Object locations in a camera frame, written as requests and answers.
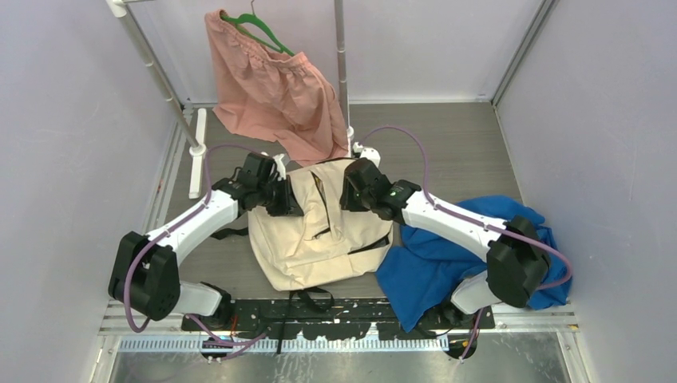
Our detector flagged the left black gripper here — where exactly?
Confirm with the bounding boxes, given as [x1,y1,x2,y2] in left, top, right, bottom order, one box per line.
[256,174,303,216]

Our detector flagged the beige canvas backpack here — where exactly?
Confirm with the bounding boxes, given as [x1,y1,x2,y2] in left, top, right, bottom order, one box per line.
[211,157,395,355]

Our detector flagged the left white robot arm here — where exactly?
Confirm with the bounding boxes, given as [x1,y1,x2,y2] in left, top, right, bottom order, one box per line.
[109,152,302,332]

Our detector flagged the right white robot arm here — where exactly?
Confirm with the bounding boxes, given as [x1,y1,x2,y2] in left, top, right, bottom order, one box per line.
[341,158,551,328]

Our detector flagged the white clothes rack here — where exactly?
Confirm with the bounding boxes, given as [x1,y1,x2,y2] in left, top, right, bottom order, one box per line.
[106,1,350,199]

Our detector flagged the pink cloth garment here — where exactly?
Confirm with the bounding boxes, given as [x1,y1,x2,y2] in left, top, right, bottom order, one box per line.
[204,10,349,166]

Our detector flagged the blue cloth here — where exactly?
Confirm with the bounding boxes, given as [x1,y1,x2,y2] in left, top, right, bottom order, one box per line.
[375,195,558,332]

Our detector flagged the green clothes hanger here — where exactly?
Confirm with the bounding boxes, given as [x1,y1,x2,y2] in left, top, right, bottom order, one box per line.
[219,0,295,57]

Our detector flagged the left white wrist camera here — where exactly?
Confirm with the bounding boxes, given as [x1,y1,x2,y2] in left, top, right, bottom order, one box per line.
[272,153,290,180]

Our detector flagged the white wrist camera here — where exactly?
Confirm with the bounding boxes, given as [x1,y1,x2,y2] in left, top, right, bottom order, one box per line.
[352,142,381,168]
[272,153,290,180]

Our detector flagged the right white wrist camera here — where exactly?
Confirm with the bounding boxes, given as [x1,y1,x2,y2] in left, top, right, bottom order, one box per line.
[352,142,381,168]

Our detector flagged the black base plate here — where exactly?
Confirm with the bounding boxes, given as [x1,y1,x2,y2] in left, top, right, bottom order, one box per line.
[181,297,495,342]

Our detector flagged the white slotted cable duct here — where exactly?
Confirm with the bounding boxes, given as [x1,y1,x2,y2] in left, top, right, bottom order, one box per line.
[117,333,449,353]

